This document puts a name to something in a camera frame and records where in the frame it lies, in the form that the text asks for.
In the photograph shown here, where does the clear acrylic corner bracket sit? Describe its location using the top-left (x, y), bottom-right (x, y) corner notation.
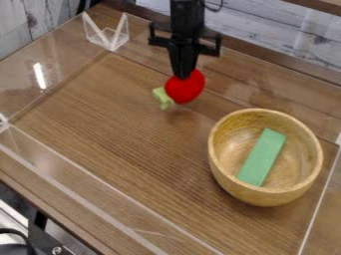
top-left (82, 12), bottom-right (130, 52)

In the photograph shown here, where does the red plush fruit green stem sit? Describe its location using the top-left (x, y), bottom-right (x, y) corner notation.
top-left (153, 70), bottom-right (205, 110)

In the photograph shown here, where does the clear acrylic tray wall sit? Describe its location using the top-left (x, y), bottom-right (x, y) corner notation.
top-left (0, 115), bottom-right (224, 255)

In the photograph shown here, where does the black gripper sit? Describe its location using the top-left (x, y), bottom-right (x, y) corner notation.
top-left (149, 22), bottom-right (222, 80)

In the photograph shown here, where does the wooden bowl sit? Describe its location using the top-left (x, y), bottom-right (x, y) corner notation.
top-left (208, 109), bottom-right (324, 207)

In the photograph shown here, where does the green rectangular block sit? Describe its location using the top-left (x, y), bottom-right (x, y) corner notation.
top-left (236, 128), bottom-right (287, 186)

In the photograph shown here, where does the black metal table frame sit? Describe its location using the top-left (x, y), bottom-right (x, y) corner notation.
top-left (0, 212), bottom-right (78, 255)

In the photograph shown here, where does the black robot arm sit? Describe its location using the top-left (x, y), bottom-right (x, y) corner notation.
top-left (149, 0), bottom-right (222, 80)

